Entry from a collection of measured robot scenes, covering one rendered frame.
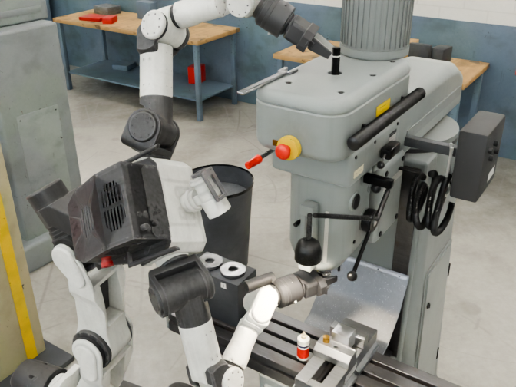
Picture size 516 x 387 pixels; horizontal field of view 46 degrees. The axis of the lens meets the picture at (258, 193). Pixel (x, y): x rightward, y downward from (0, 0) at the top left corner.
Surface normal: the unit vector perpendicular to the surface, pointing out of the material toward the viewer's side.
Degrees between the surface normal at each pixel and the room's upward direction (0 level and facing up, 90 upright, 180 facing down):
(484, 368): 0
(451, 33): 90
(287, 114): 90
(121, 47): 90
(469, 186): 90
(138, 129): 61
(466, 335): 0
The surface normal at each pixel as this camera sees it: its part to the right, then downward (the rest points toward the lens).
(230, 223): 0.41, 0.48
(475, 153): -0.55, 0.39
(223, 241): 0.20, 0.51
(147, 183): 0.78, -0.30
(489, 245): 0.00, -0.88
